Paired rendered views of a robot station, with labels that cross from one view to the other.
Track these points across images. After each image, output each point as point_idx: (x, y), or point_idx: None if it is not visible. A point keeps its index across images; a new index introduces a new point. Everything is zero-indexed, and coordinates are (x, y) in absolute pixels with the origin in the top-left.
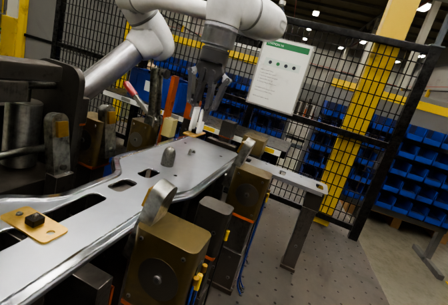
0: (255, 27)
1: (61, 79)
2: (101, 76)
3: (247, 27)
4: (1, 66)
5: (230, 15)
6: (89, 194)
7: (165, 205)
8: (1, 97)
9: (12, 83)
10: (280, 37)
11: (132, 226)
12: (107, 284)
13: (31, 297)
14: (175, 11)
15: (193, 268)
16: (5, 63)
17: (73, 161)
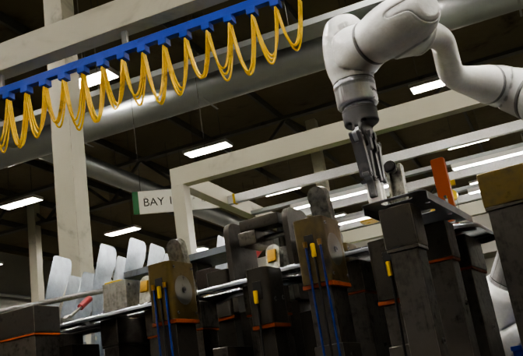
0: (366, 53)
1: (277, 220)
2: None
3: (363, 60)
4: (240, 225)
5: (330, 75)
6: (240, 288)
7: (174, 252)
8: (240, 243)
9: (244, 233)
10: (413, 19)
11: (206, 288)
12: (222, 350)
13: (146, 303)
14: (446, 79)
15: (149, 276)
16: (241, 222)
17: (297, 286)
